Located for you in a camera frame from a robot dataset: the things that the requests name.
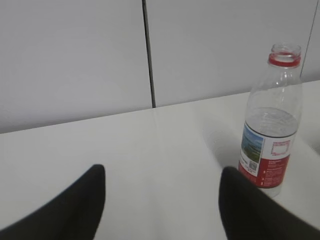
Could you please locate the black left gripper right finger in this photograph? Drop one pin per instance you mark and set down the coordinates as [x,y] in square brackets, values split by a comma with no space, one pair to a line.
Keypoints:
[248,214]

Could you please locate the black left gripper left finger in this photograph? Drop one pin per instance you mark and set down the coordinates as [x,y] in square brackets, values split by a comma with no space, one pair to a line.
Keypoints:
[74,214]

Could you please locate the clear red-label water bottle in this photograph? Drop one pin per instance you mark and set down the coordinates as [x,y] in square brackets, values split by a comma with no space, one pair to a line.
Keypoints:
[272,118]

